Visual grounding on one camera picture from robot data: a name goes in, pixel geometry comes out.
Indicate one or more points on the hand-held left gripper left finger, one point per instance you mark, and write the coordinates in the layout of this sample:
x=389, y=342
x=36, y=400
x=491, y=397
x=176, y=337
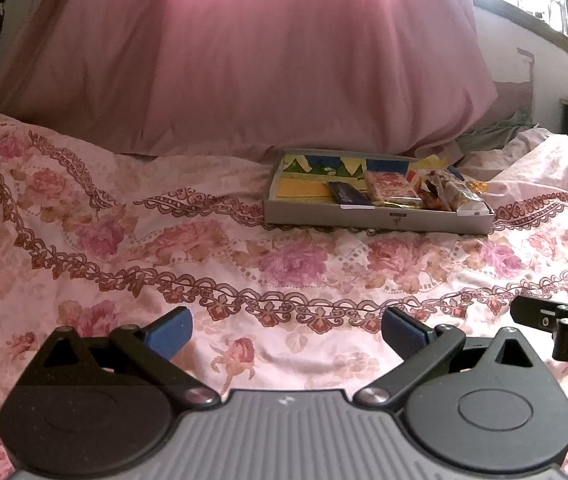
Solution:
x=164, y=337

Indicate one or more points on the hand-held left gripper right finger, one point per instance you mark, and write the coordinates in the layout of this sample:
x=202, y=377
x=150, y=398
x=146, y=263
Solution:
x=406, y=335

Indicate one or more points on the red and white snack packet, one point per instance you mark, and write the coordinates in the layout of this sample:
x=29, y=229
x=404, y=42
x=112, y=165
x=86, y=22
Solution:
x=391, y=189

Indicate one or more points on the clear packet of brown nuts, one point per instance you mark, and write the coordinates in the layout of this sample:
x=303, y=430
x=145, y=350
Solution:
x=441, y=190

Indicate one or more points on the dark blue snack packet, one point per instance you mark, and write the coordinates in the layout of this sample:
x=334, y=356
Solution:
x=349, y=195

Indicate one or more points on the gold foil snack wrapper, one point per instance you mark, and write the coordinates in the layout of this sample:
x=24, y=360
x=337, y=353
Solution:
x=477, y=187

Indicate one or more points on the pink floral bed sheet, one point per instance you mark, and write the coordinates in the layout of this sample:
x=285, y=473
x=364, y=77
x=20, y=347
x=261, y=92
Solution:
x=164, y=240

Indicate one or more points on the green cloth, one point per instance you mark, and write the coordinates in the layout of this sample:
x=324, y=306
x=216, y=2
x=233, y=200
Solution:
x=493, y=132

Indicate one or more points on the dark wooden window sill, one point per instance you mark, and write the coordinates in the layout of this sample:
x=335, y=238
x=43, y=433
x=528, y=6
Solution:
x=523, y=17

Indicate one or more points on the pink curtain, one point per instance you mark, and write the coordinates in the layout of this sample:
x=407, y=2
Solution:
x=264, y=50

